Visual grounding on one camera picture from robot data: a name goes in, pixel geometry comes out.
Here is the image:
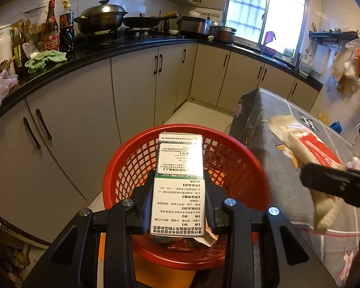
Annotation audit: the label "white blue medicine box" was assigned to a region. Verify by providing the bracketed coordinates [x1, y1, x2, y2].
[150, 132, 205, 238]

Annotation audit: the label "white plastic bag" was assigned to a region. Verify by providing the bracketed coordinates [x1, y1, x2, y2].
[346, 157, 360, 170]

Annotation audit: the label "green cloth on counter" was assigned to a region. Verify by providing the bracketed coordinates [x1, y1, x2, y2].
[25, 50, 67, 74]

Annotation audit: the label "wall shelf rack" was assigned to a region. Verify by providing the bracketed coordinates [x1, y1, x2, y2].
[309, 30, 358, 43]

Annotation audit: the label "red mesh basket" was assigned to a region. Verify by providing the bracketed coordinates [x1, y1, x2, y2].
[102, 124, 270, 270]

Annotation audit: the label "kitchen base cabinets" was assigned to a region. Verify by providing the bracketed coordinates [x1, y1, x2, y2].
[0, 39, 322, 245]

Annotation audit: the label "purple item at window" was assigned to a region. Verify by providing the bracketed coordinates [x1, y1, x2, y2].
[263, 31, 276, 47]

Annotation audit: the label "brown pot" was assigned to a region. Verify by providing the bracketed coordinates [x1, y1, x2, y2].
[210, 25, 237, 44]

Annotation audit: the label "covered steel wok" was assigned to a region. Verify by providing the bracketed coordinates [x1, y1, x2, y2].
[74, 0, 127, 35]

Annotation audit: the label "grey patterned tablecloth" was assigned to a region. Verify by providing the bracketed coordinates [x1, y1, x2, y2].
[206, 162, 360, 287]

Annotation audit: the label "black frying pan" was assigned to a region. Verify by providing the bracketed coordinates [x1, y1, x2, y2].
[123, 11, 180, 29]

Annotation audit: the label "dark soy sauce bottle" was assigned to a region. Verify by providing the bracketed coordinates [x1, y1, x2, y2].
[60, 0, 75, 53]

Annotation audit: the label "steel rice cooker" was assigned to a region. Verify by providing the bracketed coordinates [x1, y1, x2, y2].
[177, 16, 211, 35]

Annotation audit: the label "blue plastic bag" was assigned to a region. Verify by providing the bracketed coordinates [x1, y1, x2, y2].
[330, 121, 343, 134]

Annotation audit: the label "red label sauce bottle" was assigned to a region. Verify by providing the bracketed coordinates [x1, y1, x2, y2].
[43, 0, 59, 51]

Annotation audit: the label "white paper bag red label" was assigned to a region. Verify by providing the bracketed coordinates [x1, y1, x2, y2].
[269, 115, 345, 233]

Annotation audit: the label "hanging plastic bags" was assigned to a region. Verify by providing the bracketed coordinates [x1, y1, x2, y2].
[329, 30, 360, 97]

